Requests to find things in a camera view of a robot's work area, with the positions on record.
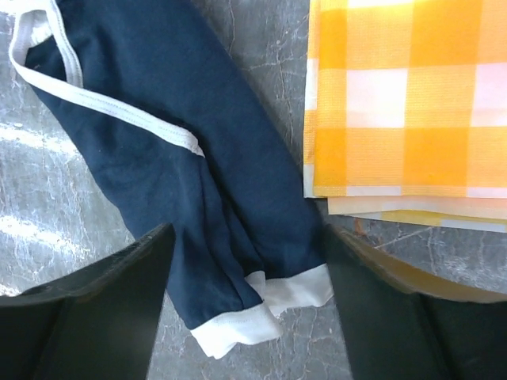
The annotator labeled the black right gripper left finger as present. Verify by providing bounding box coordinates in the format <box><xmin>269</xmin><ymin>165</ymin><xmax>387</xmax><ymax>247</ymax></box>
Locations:
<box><xmin>1</xmin><ymin>225</ymin><xmax>175</xmax><ymax>379</ymax></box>

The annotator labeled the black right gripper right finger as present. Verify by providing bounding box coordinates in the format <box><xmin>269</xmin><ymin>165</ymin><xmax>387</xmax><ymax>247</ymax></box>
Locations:
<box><xmin>322</xmin><ymin>226</ymin><xmax>506</xmax><ymax>379</ymax></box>

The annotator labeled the navy blue white-trimmed underwear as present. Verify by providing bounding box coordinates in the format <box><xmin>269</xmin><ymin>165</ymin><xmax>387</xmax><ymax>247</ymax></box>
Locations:
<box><xmin>9</xmin><ymin>1</ymin><xmax>333</xmax><ymax>359</ymax></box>

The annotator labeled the yellow checkered cloth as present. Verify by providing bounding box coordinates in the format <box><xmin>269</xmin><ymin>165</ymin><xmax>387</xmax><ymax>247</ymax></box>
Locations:
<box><xmin>303</xmin><ymin>1</ymin><xmax>506</xmax><ymax>233</ymax></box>

